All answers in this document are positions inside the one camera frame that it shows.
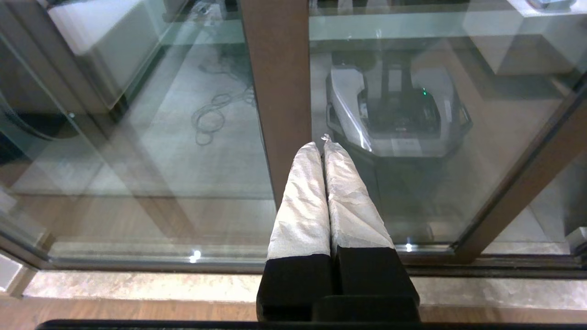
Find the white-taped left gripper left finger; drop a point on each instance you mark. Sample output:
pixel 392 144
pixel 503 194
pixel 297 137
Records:
pixel 300 220

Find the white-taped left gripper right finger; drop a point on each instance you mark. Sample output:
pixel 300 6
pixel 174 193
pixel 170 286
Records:
pixel 357 220

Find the brown-framed sliding glass door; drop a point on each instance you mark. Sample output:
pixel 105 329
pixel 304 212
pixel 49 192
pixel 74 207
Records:
pixel 527 183

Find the brown-framed fixed glass panel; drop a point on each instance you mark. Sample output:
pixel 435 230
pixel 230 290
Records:
pixel 279 91

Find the dark metal floor track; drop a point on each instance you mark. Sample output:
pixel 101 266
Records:
pixel 504 270

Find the dark front-load washing machine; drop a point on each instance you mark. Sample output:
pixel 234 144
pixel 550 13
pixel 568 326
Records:
pixel 36 123

